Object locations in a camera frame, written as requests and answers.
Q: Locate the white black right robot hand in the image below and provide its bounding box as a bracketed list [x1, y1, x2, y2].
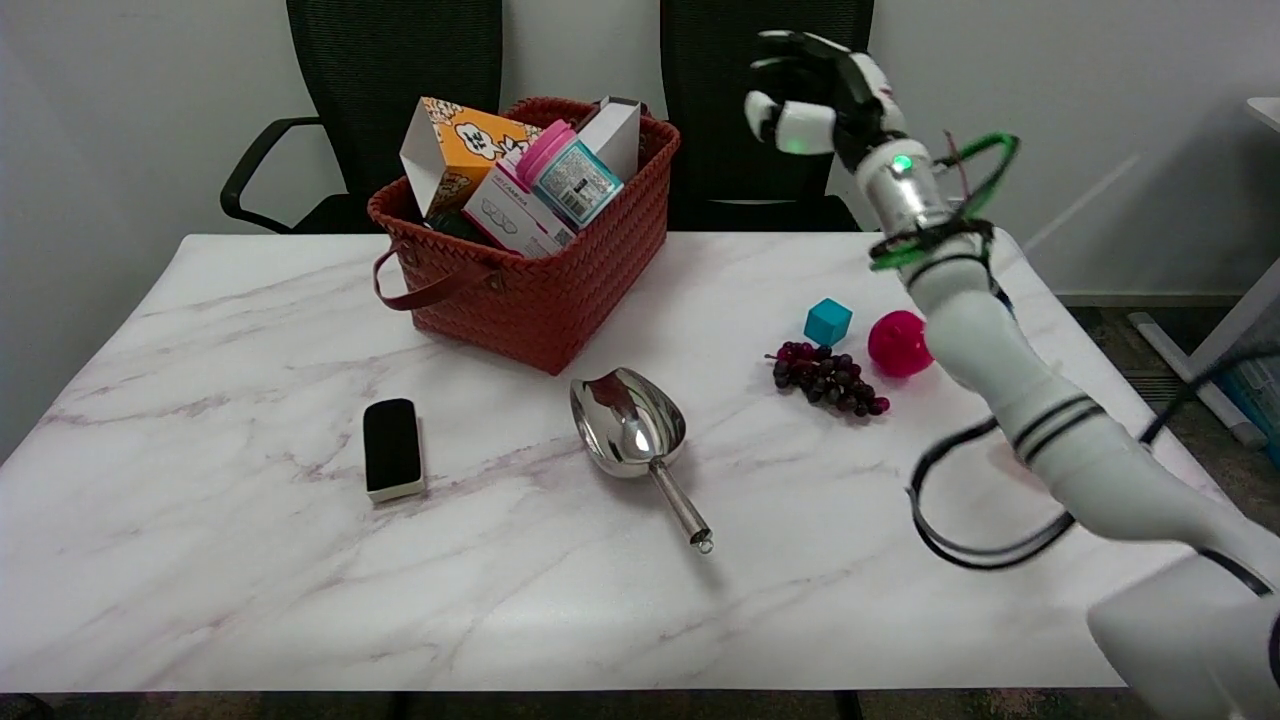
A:
[745, 30, 909, 172]

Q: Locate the pink gum jar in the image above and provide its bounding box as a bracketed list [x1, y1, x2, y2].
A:
[515, 120, 625, 230]

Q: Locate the brown woven storage basket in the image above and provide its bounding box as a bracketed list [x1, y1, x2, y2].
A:
[367, 97, 682, 376]

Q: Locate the blue storage bin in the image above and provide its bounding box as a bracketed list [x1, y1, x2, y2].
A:
[1236, 298, 1280, 469]

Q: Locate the black mesh office chair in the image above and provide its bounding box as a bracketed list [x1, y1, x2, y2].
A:
[659, 0, 918, 233]
[220, 0, 504, 236]

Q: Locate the teal cube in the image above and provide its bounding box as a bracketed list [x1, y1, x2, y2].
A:
[804, 298, 853, 347]

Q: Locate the plain white box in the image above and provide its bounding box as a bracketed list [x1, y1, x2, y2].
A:
[577, 97, 643, 187]

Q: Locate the pink ball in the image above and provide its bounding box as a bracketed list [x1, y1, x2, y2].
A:
[867, 310, 935, 379]

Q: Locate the dark purple grape bunch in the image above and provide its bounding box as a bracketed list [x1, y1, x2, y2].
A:
[765, 341, 891, 418]

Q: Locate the pink white carton box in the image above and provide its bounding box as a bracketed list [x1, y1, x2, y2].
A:
[461, 160, 577, 259]

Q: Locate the orange popcorn box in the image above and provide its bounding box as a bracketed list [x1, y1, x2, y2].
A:
[399, 97, 546, 219]

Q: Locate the silver metal scoop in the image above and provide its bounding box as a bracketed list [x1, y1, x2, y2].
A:
[569, 367, 715, 554]

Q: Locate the white side desk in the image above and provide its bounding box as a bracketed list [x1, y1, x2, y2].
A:
[1128, 96, 1280, 447]

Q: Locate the black whiteboard eraser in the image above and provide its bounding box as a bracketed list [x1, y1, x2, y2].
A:
[362, 398, 427, 504]

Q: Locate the green black cable loop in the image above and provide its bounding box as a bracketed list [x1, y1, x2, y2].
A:
[869, 130, 1022, 273]

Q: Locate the thick black cable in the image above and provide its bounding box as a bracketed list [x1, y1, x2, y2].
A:
[907, 344, 1280, 572]

